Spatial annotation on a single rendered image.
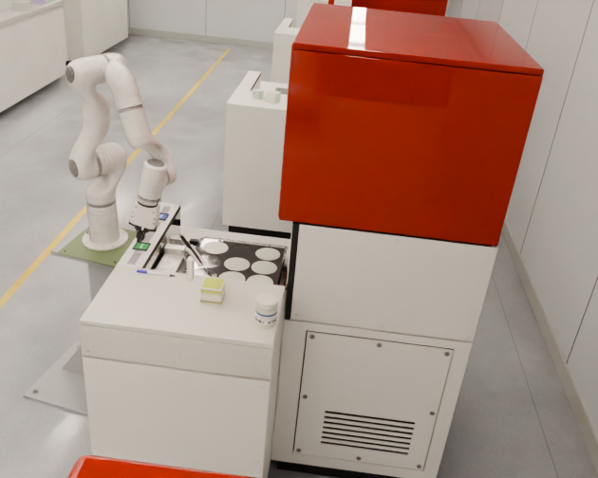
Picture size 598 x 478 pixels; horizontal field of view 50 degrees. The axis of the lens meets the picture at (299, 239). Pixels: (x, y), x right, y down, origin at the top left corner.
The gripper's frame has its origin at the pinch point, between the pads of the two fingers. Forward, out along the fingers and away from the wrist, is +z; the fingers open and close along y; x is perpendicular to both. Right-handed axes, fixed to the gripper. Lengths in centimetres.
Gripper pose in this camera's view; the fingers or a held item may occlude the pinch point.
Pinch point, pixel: (140, 236)
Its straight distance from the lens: 251.4
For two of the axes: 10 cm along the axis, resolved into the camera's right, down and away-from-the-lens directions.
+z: -2.9, 8.3, 4.8
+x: -1.0, 4.7, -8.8
